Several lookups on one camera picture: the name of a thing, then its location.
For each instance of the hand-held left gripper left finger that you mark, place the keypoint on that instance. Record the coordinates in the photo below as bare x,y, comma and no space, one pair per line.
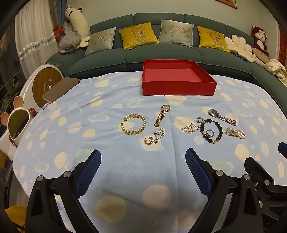
88,172

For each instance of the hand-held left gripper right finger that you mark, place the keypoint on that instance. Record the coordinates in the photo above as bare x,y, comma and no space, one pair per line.
197,170

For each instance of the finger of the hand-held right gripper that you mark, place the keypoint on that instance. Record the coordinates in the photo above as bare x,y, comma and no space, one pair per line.
283,148
254,167

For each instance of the gold hoop earring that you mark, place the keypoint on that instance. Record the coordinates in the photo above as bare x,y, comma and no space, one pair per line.
200,117
146,142

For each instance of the gold bangle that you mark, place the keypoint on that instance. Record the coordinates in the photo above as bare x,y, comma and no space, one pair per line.
125,131

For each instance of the silver wristwatch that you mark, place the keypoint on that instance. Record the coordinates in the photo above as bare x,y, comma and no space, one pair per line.
214,112

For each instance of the gold wristwatch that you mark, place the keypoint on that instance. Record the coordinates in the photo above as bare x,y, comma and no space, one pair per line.
166,108

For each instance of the red cardboard box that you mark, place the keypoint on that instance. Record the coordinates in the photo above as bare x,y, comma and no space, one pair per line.
179,88

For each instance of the blue patterned tablecloth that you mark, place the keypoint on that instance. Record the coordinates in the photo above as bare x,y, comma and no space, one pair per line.
112,156

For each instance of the cream crumpled blanket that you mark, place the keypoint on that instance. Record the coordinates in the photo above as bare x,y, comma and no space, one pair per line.
277,69

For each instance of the yellow cloth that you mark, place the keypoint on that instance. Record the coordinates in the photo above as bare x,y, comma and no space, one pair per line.
14,216

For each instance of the white mirror with round ears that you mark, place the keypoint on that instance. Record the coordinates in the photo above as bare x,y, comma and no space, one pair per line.
18,122

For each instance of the brown notebook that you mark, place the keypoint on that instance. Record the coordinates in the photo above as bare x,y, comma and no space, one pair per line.
60,89

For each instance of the brown plush toy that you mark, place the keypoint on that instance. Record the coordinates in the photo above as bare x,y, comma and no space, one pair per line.
261,56

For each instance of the white flower-shaped cushion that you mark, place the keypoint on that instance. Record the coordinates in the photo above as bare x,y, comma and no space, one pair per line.
241,48

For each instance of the dark red monkey plush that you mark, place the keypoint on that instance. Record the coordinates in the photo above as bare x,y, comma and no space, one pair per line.
260,35

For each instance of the dark green sofa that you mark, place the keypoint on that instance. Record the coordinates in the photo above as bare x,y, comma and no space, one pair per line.
134,60

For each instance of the yellow embroidered cushion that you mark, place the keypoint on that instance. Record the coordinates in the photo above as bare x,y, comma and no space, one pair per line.
213,39
139,35

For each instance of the grey-green embroidered cushion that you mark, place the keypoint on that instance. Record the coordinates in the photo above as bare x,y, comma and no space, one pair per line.
101,42

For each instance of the grey pig plush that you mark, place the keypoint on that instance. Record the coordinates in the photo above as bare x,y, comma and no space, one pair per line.
69,42

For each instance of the grey-blue embroidered cushion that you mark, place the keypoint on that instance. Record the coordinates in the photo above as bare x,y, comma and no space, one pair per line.
176,33

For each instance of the red curtain bow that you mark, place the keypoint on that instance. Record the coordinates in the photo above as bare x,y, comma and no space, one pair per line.
58,32

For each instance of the white sheer curtain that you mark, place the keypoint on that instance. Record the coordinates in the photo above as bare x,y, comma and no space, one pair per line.
33,33

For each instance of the white cow plush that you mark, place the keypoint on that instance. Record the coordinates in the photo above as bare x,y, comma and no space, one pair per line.
77,22

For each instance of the red wall hanging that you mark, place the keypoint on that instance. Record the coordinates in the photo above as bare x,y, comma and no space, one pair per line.
283,44

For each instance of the wall picture frame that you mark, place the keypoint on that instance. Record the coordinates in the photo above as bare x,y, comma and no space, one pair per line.
226,3

